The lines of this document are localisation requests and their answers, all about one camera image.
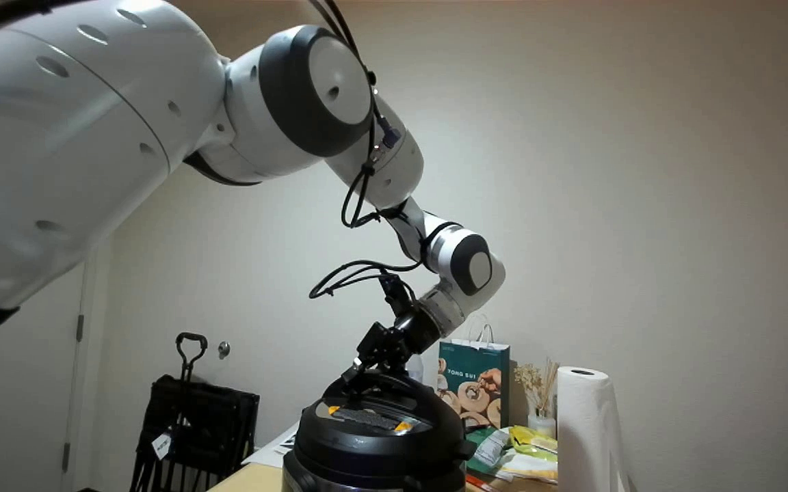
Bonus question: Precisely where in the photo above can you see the yellow tablecloth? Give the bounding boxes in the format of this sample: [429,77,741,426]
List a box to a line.
[209,452,298,492]

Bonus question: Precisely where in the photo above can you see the white door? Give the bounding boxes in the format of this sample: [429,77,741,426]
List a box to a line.
[0,257,89,492]

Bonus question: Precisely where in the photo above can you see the green printed paper bag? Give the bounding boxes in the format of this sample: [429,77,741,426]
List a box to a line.
[436,323,514,432]

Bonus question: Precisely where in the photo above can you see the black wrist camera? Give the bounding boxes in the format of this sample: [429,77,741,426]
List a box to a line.
[376,269,422,323]

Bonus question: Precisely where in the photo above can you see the reed sticks in jar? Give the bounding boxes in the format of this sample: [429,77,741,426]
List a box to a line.
[513,355,565,443]

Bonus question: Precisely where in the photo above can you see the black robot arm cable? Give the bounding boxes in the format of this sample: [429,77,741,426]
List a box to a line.
[307,0,432,302]

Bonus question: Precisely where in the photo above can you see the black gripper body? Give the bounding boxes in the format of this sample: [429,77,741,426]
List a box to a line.
[357,316,436,368]

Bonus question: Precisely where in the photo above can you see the yellow green snack bag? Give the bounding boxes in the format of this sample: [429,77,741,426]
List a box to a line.
[494,424,565,485]

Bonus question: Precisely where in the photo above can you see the white paper towel roll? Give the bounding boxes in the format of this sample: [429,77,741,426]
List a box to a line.
[552,364,632,492]

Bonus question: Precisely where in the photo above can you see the black folding cart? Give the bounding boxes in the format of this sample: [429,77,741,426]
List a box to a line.
[128,331,264,492]

